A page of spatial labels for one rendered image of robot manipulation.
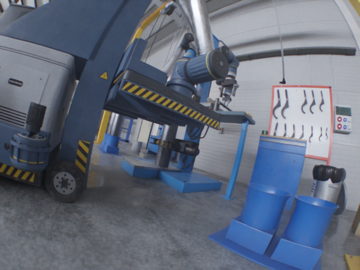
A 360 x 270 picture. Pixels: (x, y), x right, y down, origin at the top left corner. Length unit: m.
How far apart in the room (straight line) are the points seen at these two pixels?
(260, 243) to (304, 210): 0.29
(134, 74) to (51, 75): 0.50
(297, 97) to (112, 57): 3.46
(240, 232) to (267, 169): 1.40
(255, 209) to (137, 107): 0.95
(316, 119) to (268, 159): 1.68
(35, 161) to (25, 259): 0.40
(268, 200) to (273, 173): 1.34
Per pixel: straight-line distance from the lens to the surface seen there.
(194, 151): 1.91
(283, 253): 0.95
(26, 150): 0.74
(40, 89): 0.97
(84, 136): 0.99
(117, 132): 3.17
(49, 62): 1.01
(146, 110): 1.03
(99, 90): 1.01
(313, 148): 3.37
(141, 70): 0.87
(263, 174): 2.24
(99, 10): 1.28
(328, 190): 2.26
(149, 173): 1.98
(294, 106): 3.61
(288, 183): 2.18
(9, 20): 1.54
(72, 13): 1.26
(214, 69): 0.94
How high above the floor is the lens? 0.51
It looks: 4 degrees up
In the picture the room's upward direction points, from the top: 14 degrees clockwise
